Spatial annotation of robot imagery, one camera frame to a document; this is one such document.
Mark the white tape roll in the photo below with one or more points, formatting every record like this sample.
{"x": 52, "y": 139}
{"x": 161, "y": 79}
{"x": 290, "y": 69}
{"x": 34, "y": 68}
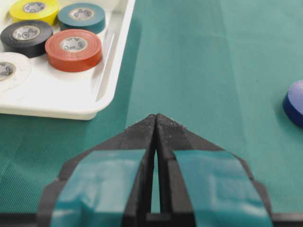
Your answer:
{"x": 15, "y": 68}

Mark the black tape roll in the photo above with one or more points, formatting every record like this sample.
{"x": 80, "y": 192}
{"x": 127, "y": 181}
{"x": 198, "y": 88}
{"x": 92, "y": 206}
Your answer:
{"x": 26, "y": 37}

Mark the yellow tape roll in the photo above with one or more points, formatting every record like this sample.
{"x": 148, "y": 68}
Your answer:
{"x": 43, "y": 10}

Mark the white plastic tray case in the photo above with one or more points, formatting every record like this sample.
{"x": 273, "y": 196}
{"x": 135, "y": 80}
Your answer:
{"x": 49, "y": 92}

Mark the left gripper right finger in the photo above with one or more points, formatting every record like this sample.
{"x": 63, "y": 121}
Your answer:
{"x": 203, "y": 185}

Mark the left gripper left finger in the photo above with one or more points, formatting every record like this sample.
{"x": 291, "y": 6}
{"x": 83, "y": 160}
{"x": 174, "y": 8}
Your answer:
{"x": 109, "y": 185}

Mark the blue tape roll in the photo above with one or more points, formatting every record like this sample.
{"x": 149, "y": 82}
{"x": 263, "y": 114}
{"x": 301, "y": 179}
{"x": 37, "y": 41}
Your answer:
{"x": 293, "y": 103}

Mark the red tape roll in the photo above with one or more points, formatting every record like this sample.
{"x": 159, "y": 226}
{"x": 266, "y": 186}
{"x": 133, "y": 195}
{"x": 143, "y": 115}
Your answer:
{"x": 74, "y": 50}

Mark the teal tape roll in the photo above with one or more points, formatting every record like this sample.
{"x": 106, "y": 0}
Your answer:
{"x": 85, "y": 16}

